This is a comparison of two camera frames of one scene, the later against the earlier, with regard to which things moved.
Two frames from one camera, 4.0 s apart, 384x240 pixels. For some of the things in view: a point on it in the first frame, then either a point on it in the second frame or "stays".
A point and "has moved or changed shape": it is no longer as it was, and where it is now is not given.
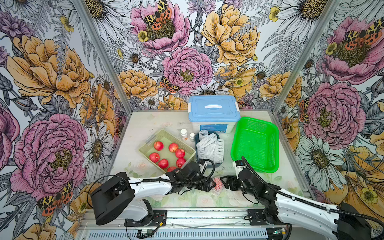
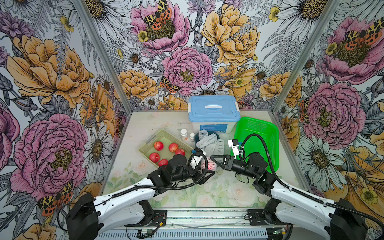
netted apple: [219, 187] has moved or changed shape
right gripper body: [235, 184] to [230, 160]
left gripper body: [200, 186] to [198, 173]
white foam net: [214, 152] stays
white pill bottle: [184, 135] stays
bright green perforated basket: [257, 140] stays
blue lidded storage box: [220, 113] stays
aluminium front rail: [180, 224] stays
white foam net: [205, 138] stays
